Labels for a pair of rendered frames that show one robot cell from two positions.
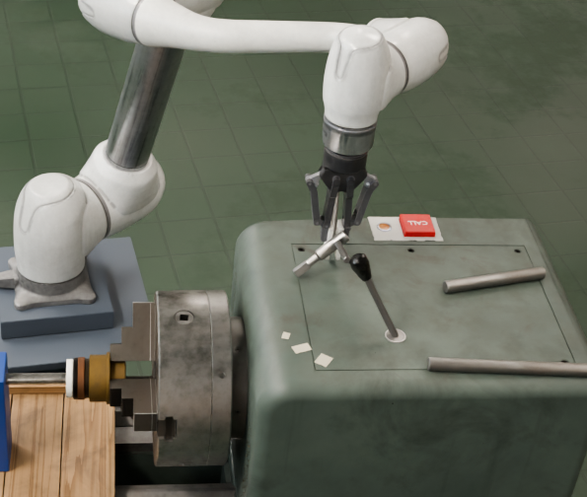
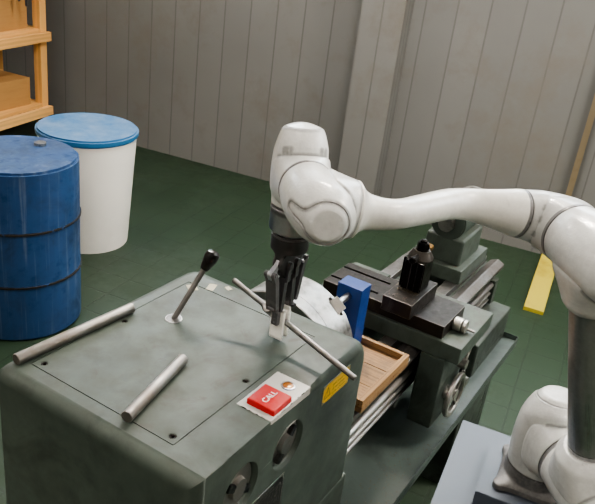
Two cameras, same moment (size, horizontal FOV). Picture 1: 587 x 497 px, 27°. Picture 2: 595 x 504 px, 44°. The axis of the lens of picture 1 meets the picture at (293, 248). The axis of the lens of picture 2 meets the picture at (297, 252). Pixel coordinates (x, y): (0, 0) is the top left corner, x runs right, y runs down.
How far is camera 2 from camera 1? 2.91 m
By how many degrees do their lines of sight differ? 102
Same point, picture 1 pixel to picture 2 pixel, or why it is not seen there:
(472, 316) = (143, 357)
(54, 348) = (464, 466)
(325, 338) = (208, 297)
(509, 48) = not seen: outside the picture
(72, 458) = not seen: hidden behind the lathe
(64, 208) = (532, 400)
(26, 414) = (367, 369)
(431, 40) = (298, 183)
